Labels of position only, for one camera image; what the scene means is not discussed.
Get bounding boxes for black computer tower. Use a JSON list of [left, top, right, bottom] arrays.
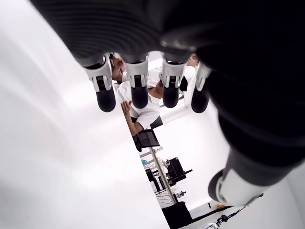
[[146, 168, 165, 193]]

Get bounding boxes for black box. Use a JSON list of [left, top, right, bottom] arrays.
[[162, 201, 193, 229]]

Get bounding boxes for black folding chair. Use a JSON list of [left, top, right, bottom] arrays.
[[133, 128, 160, 152]]

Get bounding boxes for black machine on bench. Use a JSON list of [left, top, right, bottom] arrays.
[[166, 156, 193, 187]]

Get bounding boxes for black wire with knob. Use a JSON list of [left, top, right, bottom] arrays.
[[207, 193, 264, 229]]

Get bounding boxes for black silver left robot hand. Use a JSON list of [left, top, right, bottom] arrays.
[[28, 0, 305, 207]]

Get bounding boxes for seated person in white shirt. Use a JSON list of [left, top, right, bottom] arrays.
[[112, 78, 165, 138]]

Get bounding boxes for aluminium frame beam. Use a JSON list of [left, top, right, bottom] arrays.
[[150, 146, 178, 203]]

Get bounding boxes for standing person in white shirt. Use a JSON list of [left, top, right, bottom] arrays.
[[183, 53, 200, 94]]

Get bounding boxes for person holding phone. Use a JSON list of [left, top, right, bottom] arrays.
[[110, 53, 126, 83]]

